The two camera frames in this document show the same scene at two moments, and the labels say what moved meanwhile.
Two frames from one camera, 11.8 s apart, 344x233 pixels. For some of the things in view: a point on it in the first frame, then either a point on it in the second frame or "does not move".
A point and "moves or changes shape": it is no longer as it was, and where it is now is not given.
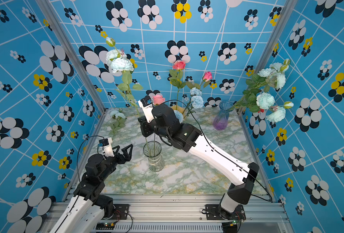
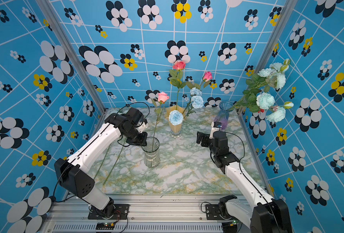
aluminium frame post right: (270, 47) does not move
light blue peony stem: (117, 61) moves or changes shape
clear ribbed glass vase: (152, 149) moves or changes shape
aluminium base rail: (179, 214) does not move
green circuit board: (105, 225) does not move
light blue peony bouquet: (255, 97) does not move
